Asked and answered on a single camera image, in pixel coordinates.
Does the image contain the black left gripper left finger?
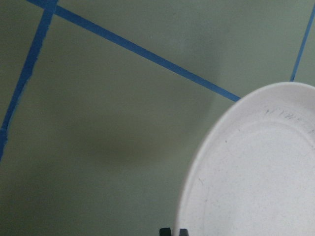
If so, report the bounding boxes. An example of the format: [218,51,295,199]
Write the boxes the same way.
[159,228,171,236]

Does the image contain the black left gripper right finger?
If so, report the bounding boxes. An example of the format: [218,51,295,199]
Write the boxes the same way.
[179,229,189,236]

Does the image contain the pink plate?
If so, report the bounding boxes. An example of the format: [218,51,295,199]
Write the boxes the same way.
[173,82,315,236]

